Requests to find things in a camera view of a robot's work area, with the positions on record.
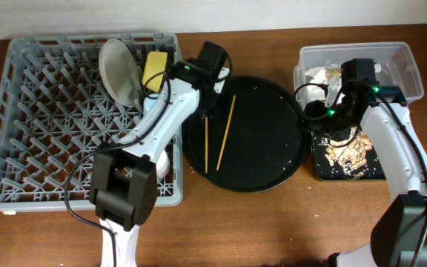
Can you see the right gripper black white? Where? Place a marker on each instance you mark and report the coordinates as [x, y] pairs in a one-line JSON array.
[[313, 109]]

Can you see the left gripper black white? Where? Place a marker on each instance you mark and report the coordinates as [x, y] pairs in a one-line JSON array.
[[219, 109]]

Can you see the wooden chopstick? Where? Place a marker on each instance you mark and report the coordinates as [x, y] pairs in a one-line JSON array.
[[206, 144], [225, 137]]

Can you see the food scraps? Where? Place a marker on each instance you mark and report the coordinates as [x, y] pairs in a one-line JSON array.
[[349, 156]]

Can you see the yellow bowl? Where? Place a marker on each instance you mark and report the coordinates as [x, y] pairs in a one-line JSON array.
[[154, 67]]

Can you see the pink plastic cup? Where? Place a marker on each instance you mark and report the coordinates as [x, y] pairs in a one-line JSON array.
[[163, 165]]

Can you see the grey round plate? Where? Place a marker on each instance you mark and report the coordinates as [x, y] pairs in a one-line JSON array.
[[119, 72]]

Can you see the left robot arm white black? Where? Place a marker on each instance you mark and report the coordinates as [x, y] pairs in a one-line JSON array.
[[123, 186]]

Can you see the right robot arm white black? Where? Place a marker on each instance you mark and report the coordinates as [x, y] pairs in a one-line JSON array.
[[381, 111]]

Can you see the clear plastic waste bin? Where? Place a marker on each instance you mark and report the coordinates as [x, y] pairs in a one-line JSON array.
[[394, 64]]

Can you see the grey plastic dishwasher rack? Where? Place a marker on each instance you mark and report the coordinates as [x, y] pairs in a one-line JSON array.
[[54, 110]]

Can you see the crumpled white paper napkin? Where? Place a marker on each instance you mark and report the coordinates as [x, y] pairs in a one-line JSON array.
[[322, 75]]

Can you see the round black tray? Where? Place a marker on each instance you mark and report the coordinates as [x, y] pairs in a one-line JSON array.
[[264, 146]]

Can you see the black rectangular tray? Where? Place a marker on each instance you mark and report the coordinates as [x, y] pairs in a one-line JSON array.
[[323, 171]]

